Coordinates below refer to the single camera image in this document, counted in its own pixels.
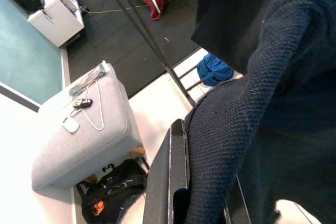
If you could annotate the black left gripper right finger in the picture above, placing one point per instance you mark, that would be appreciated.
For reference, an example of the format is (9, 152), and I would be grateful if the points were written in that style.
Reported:
(237, 208)

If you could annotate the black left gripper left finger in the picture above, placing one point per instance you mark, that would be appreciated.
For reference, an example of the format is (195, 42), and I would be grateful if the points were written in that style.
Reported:
(162, 176)

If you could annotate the navy blue knit shirt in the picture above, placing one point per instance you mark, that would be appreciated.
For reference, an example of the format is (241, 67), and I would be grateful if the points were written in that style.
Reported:
(262, 103)

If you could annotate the black bag with orange patch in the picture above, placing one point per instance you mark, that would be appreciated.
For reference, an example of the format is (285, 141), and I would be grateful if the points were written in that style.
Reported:
(110, 203)

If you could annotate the grey fabric ottoman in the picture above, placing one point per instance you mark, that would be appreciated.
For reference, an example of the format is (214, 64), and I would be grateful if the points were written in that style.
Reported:
(92, 150)

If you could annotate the black remote control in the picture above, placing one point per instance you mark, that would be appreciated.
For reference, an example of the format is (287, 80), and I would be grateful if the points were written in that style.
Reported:
(82, 102)

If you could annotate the royal blue garment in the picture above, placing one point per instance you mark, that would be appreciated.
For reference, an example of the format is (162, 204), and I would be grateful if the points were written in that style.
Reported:
(212, 69)

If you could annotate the clear plastic pack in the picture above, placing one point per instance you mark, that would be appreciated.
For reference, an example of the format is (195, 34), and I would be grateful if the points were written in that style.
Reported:
(89, 77)

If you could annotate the black metal clothes rack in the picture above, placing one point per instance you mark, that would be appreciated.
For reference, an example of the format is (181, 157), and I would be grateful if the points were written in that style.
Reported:
(157, 50)

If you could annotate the white cabinet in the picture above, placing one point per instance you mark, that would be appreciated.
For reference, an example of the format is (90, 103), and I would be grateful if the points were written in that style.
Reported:
(60, 24)

